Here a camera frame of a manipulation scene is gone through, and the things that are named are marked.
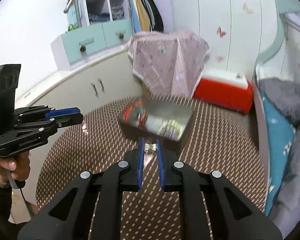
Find red bead bracelet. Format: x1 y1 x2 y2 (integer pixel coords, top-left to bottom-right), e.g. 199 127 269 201
123 101 150 131

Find small gold brooch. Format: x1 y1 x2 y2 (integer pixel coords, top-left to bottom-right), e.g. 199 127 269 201
145 143 157 153

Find beige low cabinet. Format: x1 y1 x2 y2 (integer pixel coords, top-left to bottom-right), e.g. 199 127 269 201
12 47 143 205

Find white box lid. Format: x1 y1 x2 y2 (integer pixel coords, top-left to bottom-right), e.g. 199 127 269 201
202 69 248 89

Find pink bear pattern cloth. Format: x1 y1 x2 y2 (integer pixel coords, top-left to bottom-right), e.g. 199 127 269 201
127 31 210 98

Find grey metal tin box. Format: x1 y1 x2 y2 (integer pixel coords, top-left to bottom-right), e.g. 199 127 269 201
117 98 194 154

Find teal drawer unit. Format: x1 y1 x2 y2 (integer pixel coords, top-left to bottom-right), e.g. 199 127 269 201
51 18 133 71

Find teal bunk bed frame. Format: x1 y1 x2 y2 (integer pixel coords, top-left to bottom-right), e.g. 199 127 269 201
252 0 300 165

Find hanging clothes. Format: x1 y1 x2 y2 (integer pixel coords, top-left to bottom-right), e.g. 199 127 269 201
128 0 164 33

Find teal bed sheet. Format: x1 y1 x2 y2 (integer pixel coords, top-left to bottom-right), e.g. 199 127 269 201
260 92 295 215

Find brown polka dot tablecloth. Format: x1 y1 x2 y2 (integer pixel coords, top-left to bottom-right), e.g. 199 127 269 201
36 96 267 239

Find lilac cubby shelf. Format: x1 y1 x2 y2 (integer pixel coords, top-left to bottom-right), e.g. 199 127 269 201
66 0 174 33

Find person left hand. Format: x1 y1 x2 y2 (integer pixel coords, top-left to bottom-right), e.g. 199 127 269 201
0 151 31 187

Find pink butterfly hair clip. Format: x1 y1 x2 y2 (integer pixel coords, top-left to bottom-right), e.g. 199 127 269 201
81 121 88 134

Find grey duvet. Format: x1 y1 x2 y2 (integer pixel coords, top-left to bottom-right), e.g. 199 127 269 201
258 78 300 238

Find red storage box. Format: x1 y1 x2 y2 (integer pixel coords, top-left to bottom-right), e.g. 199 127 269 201
193 79 253 115

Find white wardrobe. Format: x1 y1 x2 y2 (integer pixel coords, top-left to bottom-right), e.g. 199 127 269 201
171 0 277 79

